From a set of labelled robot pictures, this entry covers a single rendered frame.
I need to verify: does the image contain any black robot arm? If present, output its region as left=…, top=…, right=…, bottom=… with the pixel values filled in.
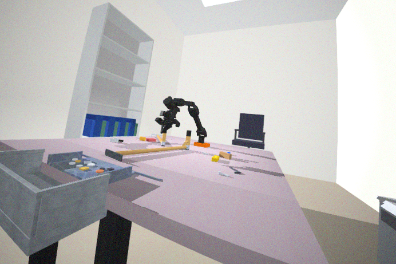
left=160, top=96, right=207, bottom=144

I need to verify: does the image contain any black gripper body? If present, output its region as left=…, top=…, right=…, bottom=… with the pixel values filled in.
left=155, top=111, right=180, bottom=127

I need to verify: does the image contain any long scraper with wooden handle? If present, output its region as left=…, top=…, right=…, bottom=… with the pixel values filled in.
left=105, top=130, right=192, bottom=161

